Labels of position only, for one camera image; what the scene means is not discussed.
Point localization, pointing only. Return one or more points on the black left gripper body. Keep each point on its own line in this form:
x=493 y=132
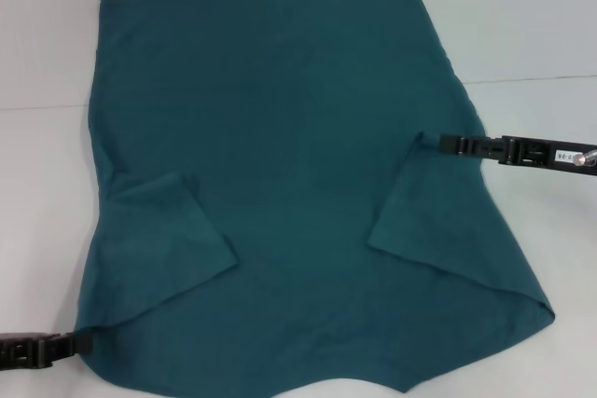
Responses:
x=21 y=349

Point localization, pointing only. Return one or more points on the teal blue shirt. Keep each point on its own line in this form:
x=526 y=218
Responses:
x=280 y=137

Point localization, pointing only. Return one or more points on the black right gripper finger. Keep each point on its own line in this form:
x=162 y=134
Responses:
x=466 y=140
x=466 y=151

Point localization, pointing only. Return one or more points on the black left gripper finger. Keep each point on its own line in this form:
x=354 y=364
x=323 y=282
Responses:
x=70 y=338
x=70 y=349

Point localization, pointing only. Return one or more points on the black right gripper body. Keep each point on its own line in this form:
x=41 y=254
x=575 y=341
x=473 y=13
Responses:
x=536 y=155

